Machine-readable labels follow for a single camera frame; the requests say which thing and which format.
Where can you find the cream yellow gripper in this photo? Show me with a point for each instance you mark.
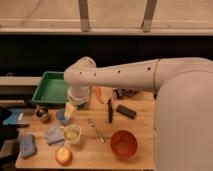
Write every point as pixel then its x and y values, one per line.
pixel 69 110

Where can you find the light blue towel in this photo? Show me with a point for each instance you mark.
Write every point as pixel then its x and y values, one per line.
pixel 54 136

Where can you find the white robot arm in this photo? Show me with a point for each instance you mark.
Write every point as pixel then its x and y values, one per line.
pixel 183 111

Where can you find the green plastic tray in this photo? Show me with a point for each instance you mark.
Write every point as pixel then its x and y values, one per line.
pixel 51 90

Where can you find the metal fork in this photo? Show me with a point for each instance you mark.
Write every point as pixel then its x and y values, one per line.
pixel 91 123

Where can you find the small metal cup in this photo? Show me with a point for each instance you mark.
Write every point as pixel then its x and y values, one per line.
pixel 42 114

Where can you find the orange carrot toy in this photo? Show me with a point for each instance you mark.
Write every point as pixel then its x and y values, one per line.
pixel 99 95

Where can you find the round bread roll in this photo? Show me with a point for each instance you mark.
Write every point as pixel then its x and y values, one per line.
pixel 63 156

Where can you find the black rectangular block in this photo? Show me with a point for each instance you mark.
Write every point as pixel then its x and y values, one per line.
pixel 126 111

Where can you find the blue box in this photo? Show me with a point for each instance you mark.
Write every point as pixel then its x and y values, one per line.
pixel 18 117

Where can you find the small dark metal object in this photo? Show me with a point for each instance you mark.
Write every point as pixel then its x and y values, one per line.
pixel 119 93

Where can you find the dark purple bowl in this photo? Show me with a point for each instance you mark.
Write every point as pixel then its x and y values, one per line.
pixel 129 93

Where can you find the orange plastic bowl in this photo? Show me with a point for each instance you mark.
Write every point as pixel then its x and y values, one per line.
pixel 123 144

